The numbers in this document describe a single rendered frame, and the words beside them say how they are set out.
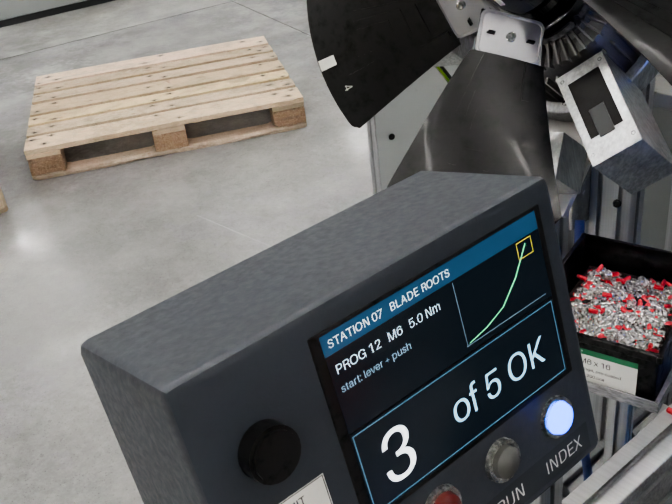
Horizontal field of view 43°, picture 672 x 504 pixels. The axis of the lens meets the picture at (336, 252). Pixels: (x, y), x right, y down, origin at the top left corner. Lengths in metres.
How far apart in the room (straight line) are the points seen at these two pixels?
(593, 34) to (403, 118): 1.43
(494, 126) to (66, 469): 1.51
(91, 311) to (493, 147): 1.91
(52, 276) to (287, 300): 2.68
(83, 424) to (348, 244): 1.96
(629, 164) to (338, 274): 0.80
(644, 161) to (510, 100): 0.20
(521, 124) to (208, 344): 0.81
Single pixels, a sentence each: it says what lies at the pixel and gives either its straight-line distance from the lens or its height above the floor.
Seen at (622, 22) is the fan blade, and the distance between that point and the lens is 1.07.
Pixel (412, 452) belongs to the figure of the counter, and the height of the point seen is 1.16.
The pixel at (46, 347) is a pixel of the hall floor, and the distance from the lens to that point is 2.73.
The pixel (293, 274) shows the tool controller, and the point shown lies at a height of 1.24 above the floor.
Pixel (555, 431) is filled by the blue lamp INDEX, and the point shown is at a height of 1.11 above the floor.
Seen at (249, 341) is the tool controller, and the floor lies 1.25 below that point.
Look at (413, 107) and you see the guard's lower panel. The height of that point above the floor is 0.51.
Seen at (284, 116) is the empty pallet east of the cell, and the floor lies 0.07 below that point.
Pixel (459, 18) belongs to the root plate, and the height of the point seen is 1.12.
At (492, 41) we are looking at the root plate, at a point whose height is 1.11.
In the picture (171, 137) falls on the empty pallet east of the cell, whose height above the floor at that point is 0.08.
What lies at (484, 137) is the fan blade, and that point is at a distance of 1.14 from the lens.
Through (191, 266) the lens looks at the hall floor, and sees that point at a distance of 2.92.
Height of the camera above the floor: 1.49
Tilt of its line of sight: 31 degrees down
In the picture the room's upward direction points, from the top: 7 degrees counter-clockwise
